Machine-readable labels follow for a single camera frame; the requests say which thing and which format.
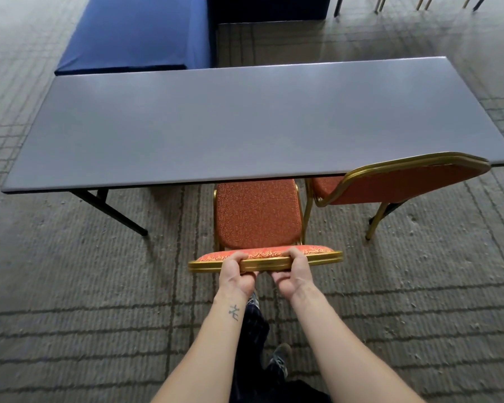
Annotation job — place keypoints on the person's right hand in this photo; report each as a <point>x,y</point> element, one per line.
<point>296,279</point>

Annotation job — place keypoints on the person's left hand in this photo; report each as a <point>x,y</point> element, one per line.
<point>232,281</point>

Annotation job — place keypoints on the person's right thumb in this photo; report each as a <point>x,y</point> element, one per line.
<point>296,255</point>

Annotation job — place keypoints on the person's left thumb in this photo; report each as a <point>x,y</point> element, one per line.
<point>237,257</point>

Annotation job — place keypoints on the red gold-framed banquet chair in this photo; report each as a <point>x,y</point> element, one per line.
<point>258,218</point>
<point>386,180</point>

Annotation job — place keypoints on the person's left forearm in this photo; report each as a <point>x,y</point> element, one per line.
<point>205,352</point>

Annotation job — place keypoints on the person's right forearm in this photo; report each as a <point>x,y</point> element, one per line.
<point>340,348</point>

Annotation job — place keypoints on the person's dark trouser leg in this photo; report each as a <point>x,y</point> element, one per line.
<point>256,356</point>

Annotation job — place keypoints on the person's grey shoe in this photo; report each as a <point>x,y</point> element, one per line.
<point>280,361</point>

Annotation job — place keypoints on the grey folding table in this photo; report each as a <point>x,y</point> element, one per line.
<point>252,121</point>

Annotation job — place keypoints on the blue tablecloth covered table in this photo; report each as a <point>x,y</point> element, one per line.
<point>138,31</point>

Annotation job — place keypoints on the dark blue skirted table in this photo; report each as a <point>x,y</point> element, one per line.
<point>271,8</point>

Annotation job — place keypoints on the row of chair legs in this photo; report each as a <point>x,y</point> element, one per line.
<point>407,2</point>

